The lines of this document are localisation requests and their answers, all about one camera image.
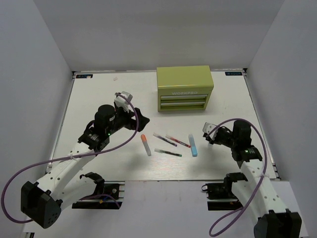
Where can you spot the purple gel pen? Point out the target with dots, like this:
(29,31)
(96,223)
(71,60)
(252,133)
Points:
(164,139)

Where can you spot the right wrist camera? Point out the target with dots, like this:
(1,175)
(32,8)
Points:
(208,127)

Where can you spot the green gel pen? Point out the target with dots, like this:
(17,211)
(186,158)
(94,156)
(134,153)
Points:
(167,152)

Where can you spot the green metal drawer chest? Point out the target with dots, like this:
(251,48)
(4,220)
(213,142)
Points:
(184,80)

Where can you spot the left blue table label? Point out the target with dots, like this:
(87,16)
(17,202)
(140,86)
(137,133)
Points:
(84,76)

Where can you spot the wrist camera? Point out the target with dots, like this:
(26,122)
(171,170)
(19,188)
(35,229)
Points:
(122,100)
(208,127)

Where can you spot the red gel pen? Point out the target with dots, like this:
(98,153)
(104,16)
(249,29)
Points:
(178,141)

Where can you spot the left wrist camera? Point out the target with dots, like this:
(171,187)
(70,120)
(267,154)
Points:
(122,100)

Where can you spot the chest drawer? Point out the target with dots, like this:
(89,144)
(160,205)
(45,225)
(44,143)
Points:
(184,97)

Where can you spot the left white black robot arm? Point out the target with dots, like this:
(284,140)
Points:
(44,200)

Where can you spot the blue table label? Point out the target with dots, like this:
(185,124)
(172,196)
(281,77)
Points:
(233,73)
(84,76)

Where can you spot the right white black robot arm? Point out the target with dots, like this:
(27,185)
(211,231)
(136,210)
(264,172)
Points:
(252,185)

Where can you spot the right blue table label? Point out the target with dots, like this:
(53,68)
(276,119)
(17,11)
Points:
(233,73)

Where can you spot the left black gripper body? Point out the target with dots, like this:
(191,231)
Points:
(123,119)

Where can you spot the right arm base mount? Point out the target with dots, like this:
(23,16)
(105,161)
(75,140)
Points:
(218,199)

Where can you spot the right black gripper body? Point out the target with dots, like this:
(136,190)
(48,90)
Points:
(224,137)

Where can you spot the blue highlighter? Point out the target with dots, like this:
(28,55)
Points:
(193,147)

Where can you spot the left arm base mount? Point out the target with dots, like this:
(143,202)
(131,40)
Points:
(111,198)

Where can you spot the orange cap highlighter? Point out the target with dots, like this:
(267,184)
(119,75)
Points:
(146,146)

